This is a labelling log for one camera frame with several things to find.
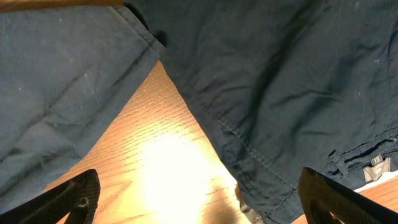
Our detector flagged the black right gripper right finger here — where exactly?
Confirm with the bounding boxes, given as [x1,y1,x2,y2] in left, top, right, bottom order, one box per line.
[297,167,397,224]

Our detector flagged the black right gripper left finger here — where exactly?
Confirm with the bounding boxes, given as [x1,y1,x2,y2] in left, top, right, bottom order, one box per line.
[1,169,101,224]

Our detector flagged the navy blue shorts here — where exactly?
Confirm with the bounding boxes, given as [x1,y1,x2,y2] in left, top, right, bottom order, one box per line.
[1,0,397,223]

